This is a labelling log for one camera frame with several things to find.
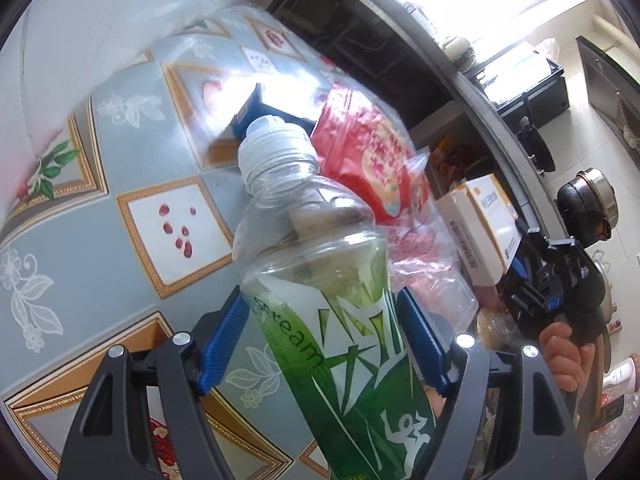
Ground black microwave oven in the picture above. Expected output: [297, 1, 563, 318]
[471, 47, 570, 126]

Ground fruit pattern tablecloth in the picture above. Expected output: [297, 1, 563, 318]
[1, 6, 418, 479]

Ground person right hand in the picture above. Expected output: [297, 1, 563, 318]
[539, 322, 596, 393]

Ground yellow white medicine box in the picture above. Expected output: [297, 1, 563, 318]
[436, 174, 522, 286]

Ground steel steamer pot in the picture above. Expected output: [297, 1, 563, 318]
[555, 167, 618, 248]

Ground black wok pan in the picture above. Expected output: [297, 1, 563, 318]
[516, 92, 556, 174]

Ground black range hood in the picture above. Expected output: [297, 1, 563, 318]
[576, 36, 639, 152]

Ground green label plastic bottle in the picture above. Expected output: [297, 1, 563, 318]
[233, 116, 435, 479]

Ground red snack bag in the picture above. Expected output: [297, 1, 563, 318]
[311, 84, 431, 223]

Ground pink translucent plastic bag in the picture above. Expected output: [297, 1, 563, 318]
[380, 148, 480, 333]

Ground small blue box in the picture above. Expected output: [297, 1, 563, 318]
[230, 84, 318, 140]

